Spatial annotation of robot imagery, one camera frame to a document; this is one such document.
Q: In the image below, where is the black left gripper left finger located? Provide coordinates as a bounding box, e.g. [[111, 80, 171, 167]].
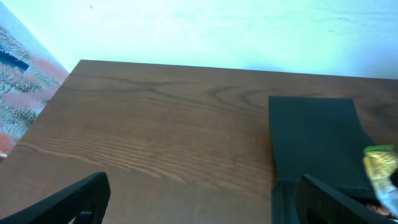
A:
[[1, 172, 111, 224]]

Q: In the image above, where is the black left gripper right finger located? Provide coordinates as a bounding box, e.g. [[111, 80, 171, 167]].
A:
[[295, 174, 395, 224]]

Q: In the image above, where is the black box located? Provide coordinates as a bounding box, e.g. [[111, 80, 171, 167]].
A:
[[269, 96, 377, 223]]

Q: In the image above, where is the green yellow snack packet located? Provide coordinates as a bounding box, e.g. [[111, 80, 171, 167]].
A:
[[363, 145, 397, 218]]

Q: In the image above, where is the red Pringles can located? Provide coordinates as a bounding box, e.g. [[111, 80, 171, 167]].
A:
[[365, 203, 394, 217]]

